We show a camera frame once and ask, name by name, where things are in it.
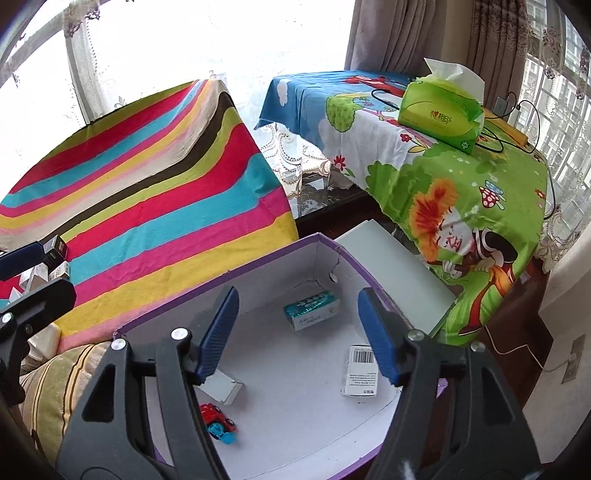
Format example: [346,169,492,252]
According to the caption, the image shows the dark glass table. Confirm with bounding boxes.
[288,174,386,241]

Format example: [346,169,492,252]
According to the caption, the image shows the lace tablecloth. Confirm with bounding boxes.
[255,123,334,200]

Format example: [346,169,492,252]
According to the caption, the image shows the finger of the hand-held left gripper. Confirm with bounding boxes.
[0,243,43,281]
[0,278,77,407]

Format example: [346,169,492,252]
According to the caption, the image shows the white silver box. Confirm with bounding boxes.
[18,261,72,295]

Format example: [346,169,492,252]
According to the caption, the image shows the small white box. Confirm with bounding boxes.
[198,368,244,406]

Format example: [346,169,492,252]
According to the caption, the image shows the black box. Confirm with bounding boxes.
[39,235,69,271]

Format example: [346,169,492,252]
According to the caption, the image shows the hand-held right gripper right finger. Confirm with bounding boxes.
[358,287,543,480]

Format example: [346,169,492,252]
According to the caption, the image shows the cartoon printed cloth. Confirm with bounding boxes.
[255,70,553,345]

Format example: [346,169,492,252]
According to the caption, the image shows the white board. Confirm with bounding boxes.
[334,219,457,337]

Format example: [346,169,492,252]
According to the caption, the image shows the rainbow striped cloth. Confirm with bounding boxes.
[0,79,299,352]

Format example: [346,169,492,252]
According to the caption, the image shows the black cable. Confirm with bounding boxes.
[371,89,555,220]

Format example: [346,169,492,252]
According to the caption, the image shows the small teal box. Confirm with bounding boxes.
[283,291,341,331]

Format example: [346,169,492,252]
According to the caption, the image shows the brown curtain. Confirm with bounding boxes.
[344,0,531,95]

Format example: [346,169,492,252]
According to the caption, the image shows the purple cardboard box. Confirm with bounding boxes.
[113,232,450,468]

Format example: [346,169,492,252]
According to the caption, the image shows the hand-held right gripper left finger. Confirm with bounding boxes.
[55,285,241,480]

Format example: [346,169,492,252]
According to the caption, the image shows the wall outlet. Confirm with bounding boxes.
[560,335,587,384]

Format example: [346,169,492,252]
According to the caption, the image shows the white charger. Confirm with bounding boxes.
[493,95,520,126]

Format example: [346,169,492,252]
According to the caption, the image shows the white lace curtain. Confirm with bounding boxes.
[0,0,241,127]
[519,0,591,273]

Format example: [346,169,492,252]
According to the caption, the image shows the striped beige cushion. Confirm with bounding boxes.
[20,340,112,468]

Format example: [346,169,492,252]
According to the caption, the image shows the white cable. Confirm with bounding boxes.
[484,323,574,374]

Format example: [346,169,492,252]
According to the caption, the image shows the green tissue pack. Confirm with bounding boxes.
[397,58,486,155]

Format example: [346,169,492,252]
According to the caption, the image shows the red toy car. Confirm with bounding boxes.
[199,402,240,445]

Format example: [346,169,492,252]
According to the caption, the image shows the white barcode box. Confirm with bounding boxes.
[342,344,380,398]

